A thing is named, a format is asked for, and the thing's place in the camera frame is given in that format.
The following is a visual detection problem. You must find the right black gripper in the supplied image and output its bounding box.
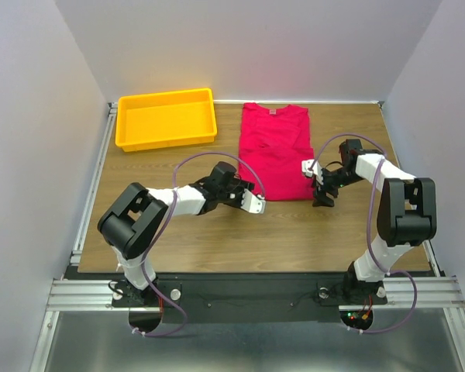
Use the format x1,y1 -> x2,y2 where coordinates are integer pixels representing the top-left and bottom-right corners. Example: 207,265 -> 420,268
310,167 -> 363,207

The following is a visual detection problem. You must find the red t shirt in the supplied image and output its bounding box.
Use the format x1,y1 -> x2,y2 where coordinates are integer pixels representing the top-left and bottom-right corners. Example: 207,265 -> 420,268
239,102 -> 314,202

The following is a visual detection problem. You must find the yellow plastic tray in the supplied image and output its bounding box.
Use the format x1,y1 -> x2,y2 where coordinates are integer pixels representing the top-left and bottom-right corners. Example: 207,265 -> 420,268
115,88 -> 217,152

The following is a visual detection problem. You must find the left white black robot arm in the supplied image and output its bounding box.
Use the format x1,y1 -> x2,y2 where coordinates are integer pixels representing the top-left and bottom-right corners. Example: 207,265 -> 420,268
97,161 -> 266,305

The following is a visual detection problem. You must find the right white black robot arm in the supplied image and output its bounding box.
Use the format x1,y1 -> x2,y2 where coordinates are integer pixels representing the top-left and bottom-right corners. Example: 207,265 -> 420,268
301,138 -> 437,303

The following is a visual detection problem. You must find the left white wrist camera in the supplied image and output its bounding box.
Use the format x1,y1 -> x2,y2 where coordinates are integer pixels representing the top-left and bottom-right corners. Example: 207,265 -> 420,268
240,190 -> 266,214

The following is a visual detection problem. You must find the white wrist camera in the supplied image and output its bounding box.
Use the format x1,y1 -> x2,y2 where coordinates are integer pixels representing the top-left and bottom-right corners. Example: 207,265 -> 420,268
240,190 -> 266,214
301,159 -> 326,188

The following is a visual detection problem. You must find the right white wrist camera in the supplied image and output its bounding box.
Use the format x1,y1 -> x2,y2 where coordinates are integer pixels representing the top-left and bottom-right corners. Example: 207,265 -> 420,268
301,159 -> 326,188

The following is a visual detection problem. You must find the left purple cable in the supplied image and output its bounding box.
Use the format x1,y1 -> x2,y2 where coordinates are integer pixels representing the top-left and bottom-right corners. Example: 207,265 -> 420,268
131,151 -> 267,337

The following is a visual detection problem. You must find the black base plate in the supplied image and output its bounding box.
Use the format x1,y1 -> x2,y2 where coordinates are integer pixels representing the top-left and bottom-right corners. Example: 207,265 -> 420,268
109,272 -> 387,332

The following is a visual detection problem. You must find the aluminium frame rail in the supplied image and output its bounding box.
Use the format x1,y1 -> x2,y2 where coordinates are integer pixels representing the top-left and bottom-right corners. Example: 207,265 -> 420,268
30,102 -> 118,371

